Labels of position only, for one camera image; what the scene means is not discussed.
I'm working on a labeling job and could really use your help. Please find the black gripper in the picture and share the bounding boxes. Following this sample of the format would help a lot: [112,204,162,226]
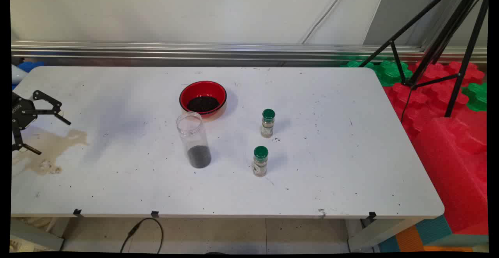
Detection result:
[12,90,72,156]

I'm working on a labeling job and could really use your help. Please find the clear plastic jar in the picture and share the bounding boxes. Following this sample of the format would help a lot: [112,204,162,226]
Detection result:
[176,111,212,169]

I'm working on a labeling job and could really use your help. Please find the black granules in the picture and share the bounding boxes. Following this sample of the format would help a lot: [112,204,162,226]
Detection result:
[187,145,212,169]
[187,96,220,113]

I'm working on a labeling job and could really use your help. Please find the white rounded object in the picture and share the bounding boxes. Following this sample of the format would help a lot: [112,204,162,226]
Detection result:
[12,65,28,85]

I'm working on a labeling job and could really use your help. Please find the blue object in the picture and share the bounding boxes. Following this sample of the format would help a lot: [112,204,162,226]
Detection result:
[18,61,44,73]

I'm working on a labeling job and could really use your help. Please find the grey table leg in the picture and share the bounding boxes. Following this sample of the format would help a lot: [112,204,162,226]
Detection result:
[347,217,425,253]
[11,218,65,251]

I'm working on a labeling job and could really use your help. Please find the red bowl with black rim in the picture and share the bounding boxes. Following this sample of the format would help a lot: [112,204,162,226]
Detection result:
[179,81,227,118]

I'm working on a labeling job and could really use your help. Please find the black granules inside bowl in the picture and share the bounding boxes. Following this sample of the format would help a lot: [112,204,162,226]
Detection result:
[187,96,220,113]

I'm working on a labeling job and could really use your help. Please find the green lidded spice jar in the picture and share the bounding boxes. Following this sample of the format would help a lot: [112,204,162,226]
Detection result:
[252,146,269,177]
[260,109,276,138]

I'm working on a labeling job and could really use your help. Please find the green interlocking foam piece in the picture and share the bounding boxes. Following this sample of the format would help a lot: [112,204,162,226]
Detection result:
[341,59,377,71]
[462,82,488,112]
[375,60,413,87]

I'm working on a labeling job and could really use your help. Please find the red interlocking foam piece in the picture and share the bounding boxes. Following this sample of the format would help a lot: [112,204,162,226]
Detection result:
[384,82,470,134]
[409,60,486,89]

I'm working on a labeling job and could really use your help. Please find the teal orange foam mat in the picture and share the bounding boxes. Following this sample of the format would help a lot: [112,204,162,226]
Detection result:
[378,215,488,253]

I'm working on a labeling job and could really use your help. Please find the black tripod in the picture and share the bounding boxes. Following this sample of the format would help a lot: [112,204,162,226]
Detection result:
[357,0,490,118]

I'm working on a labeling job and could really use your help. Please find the large red foam block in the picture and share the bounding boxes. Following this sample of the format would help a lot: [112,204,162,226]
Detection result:
[411,110,488,235]

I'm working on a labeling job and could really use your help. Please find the black floor cable with plug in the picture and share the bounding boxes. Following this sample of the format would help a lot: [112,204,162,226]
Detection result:
[120,218,164,254]

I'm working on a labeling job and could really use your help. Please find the aluminium rail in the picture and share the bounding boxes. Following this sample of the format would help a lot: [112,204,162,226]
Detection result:
[12,41,488,64]

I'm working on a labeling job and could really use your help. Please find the white wall cable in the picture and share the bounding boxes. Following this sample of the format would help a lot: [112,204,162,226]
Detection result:
[300,0,353,44]

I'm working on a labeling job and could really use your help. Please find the thin black tripod cable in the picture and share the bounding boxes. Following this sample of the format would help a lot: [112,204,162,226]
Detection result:
[401,88,413,123]

